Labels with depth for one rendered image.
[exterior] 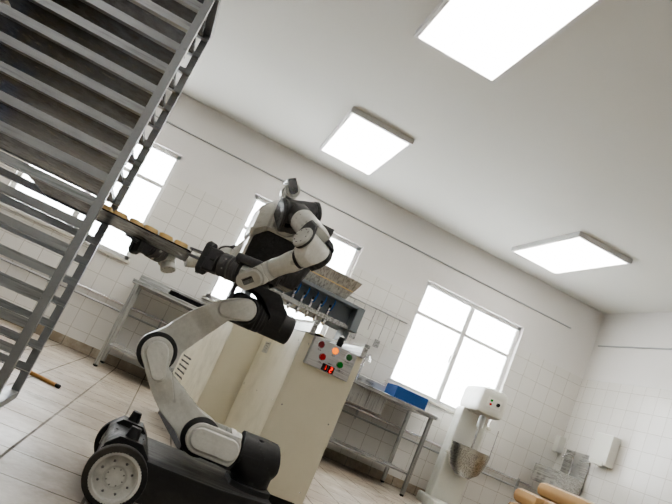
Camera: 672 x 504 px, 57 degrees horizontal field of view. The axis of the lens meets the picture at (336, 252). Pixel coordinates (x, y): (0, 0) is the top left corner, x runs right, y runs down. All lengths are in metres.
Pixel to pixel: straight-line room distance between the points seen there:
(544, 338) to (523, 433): 1.20
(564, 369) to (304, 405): 5.75
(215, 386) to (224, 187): 3.81
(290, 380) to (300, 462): 0.39
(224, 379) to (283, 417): 0.71
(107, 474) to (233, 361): 1.61
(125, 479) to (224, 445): 0.38
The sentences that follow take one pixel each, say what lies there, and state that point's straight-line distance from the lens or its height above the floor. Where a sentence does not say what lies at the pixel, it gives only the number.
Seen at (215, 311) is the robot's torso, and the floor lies 0.71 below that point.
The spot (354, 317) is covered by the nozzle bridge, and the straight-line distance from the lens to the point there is 3.88.
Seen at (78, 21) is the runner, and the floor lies 1.41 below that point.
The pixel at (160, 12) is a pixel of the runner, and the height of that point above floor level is 1.58.
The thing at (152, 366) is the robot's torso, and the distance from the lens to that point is 2.33.
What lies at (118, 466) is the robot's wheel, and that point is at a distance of 2.20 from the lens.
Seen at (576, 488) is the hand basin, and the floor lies 0.80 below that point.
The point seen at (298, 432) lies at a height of 0.39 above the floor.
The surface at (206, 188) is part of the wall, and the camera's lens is 7.11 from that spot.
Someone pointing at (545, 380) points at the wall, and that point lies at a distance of 8.32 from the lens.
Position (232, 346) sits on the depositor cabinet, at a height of 0.64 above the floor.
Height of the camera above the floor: 0.59
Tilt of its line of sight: 12 degrees up
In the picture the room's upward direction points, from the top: 24 degrees clockwise
